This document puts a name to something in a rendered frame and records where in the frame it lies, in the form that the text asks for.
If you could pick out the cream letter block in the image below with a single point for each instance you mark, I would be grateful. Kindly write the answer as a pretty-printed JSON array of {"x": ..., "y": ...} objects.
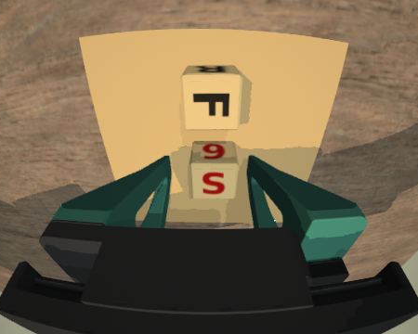
[
  {"x": 213, "y": 169},
  {"x": 211, "y": 97}
]

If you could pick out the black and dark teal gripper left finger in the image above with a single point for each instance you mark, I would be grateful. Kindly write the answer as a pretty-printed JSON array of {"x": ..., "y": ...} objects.
[{"x": 117, "y": 203}]

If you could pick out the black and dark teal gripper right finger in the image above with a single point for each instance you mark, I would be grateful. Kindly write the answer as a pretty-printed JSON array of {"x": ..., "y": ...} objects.
[{"x": 327, "y": 225}]

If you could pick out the light orange mat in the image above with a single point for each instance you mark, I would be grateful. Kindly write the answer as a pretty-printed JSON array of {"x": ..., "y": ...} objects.
[{"x": 289, "y": 83}]

